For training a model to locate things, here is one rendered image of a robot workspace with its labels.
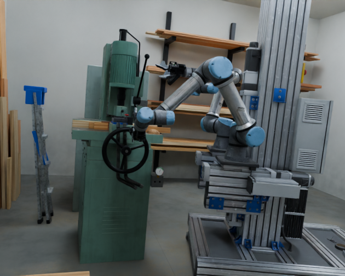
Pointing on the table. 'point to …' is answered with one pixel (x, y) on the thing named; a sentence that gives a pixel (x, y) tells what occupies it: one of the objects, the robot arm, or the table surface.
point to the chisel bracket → (119, 110)
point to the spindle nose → (121, 96)
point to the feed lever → (141, 83)
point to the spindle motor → (123, 64)
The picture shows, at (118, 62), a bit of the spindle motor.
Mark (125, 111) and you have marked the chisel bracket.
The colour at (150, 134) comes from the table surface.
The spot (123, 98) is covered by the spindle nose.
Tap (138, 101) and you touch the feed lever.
